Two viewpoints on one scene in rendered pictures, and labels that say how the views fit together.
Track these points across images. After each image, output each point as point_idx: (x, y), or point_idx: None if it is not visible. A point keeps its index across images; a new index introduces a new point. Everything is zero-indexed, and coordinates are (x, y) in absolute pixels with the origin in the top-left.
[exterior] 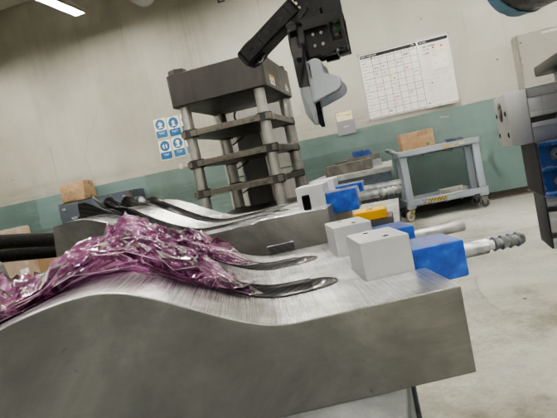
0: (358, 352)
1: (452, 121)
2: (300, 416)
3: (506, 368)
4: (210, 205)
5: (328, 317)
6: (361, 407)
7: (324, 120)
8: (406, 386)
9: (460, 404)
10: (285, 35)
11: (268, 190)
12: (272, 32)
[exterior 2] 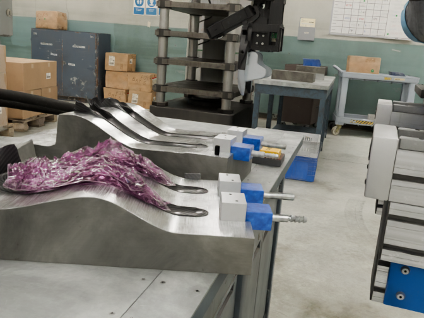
0: (201, 253)
1: (401, 57)
2: (169, 271)
3: (351, 277)
4: (165, 72)
5: (193, 235)
6: (195, 275)
7: (250, 89)
8: (218, 272)
9: (306, 293)
10: (241, 24)
11: (219, 71)
12: (232, 24)
